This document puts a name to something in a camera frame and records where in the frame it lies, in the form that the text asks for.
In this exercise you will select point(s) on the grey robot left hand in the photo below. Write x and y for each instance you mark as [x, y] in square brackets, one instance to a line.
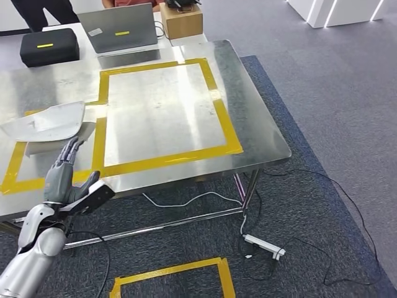
[59, 185]

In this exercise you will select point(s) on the white plastic car body part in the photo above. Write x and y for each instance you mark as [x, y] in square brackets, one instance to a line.
[46, 123]

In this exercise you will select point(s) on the steel workbench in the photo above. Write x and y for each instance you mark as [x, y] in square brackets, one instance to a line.
[161, 115]

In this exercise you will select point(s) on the black case yellow stripe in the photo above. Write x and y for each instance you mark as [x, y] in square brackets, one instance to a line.
[49, 55]

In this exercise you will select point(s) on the person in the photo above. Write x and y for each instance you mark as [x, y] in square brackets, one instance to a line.
[133, 2]
[40, 10]

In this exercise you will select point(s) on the grey laptop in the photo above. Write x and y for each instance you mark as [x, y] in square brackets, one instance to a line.
[121, 28]

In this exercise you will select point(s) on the brown cardboard box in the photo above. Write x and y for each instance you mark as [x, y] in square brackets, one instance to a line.
[181, 24]

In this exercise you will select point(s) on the black remote controller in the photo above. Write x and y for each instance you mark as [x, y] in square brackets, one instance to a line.
[181, 4]

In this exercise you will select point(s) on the white power strip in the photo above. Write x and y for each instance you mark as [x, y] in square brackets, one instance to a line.
[263, 244]

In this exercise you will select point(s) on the white illuminated bench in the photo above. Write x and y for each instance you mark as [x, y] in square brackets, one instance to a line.
[347, 12]

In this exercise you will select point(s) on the pale wrist camera black mount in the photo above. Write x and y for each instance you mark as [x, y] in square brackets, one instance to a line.
[99, 197]

